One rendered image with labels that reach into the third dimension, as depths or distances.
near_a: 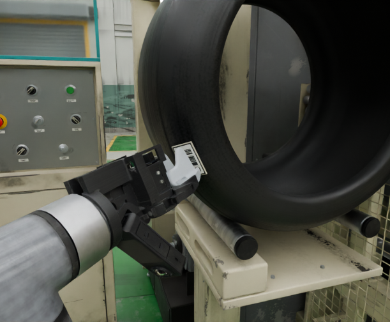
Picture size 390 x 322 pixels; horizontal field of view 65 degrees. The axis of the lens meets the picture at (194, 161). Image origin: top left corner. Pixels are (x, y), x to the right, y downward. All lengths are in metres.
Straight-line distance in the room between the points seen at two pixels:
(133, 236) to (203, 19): 0.31
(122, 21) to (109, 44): 0.75
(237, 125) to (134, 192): 0.57
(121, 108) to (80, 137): 8.38
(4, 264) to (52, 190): 0.90
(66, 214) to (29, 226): 0.03
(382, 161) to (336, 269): 0.24
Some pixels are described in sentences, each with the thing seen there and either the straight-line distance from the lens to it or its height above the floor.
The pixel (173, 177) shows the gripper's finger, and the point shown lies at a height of 1.06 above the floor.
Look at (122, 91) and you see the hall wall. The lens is 9.52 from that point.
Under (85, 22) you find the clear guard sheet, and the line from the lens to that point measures 1.16.
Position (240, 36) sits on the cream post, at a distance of 0.91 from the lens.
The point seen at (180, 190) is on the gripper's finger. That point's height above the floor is 1.05.
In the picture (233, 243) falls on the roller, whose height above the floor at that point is 0.91.
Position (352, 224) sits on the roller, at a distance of 0.73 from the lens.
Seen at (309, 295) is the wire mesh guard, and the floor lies 0.44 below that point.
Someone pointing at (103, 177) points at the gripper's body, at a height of 1.08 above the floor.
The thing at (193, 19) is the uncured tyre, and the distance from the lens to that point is 0.48.
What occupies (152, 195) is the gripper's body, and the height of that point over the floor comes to 1.05.
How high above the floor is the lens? 1.17
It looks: 12 degrees down
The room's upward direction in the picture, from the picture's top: straight up
